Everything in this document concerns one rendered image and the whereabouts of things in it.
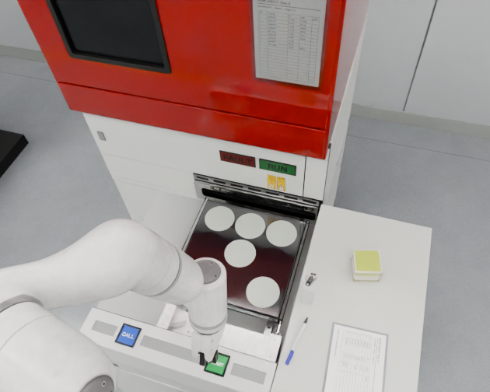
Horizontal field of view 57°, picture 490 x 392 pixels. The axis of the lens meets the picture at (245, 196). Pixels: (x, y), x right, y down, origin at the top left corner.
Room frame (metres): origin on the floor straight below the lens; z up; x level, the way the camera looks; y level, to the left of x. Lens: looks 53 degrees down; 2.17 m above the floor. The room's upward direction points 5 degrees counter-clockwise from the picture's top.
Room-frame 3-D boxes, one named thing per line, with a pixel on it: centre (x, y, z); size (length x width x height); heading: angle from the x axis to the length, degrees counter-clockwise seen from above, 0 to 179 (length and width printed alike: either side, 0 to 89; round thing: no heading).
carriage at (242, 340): (0.47, 0.12, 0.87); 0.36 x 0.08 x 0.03; 68
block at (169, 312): (0.53, 0.26, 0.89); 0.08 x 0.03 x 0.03; 158
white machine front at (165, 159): (1.00, 0.13, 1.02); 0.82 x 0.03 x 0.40; 68
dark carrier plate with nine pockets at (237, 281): (0.72, 0.03, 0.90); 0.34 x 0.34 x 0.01; 68
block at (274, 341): (0.41, -0.04, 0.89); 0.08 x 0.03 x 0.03; 158
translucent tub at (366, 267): (0.59, -0.32, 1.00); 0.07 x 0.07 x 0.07; 83
